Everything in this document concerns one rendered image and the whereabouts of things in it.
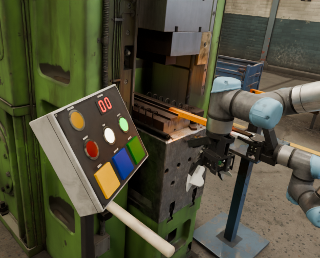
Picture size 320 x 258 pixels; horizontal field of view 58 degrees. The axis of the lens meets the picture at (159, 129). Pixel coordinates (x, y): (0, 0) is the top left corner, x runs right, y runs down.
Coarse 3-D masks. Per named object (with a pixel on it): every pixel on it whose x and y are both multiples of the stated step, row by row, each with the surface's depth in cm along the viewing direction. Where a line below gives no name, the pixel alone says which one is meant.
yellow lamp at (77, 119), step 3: (72, 114) 74; (75, 114) 75; (78, 114) 76; (72, 117) 73; (75, 117) 74; (78, 117) 75; (81, 117) 77; (72, 120) 73; (75, 120) 74; (78, 120) 75; (81, 120) 76; (75, 123) 74; (78, 123) 75; (81, 123) 76; (75, 126) 73; (78, 126) 74; (81, 126) 76
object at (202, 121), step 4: (172, 108) 140; (176, 112) 137; (180, 112) 135; (184, 112) 135; (180, 116) 136; (184, 116) 134; (188, 116) 132; (192, 116) 131; (196, 116) 131; (192, 120) 132; (196, 120) 130; (200, 120) 128; (204, 120) 127; (204, 124) 127; (232, 128) 119; (236, 128) 120; (236, 132) 117; (240, 132) 116; (244, 132) 116; (248, 136) 114
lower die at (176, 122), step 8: (144, 96) 160; (136, 104) 146; (144, 104) 147; (152, 104) 145; (168, 104) 150; (136, 112) 140; (144, 112) 139; (152, 112) 139; (160, 112) 138; (168, 112) 139; (160, 120) 131; (168, 120) 132; (176, 120) 135; (184, 120) 140; (160, 128) 131; (168, 128) 133; (176, 128) 138
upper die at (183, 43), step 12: (144, 36) 125; (156, 36) 120; (168, 36) 116; (180, 36) 118; (192, 36) 124; (144, 48) 127; (156, 48) 122; (168, 48) 117; (180, 48) 121; (192, 48) 126
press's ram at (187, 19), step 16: (144, 0) 114; (160, 0) 108; (176, 0) 110; (192, 0) 116; (208, 0) 124; (144, 16) 116; (160, 16) 110; (176, 16) 113; (192, 16) 120; (208, 16) 128
